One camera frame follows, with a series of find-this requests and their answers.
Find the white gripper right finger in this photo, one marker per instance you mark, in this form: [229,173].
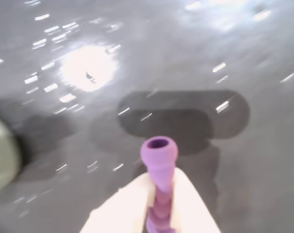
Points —
[193,208]

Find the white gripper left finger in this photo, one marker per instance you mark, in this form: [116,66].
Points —
[122,208]

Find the purple pen grip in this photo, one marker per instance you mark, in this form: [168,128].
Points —
[159,155]

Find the pale green steel-rimmed mug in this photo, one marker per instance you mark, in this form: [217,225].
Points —
[2,155]

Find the black table mat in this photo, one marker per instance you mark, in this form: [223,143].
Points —
[210,60]

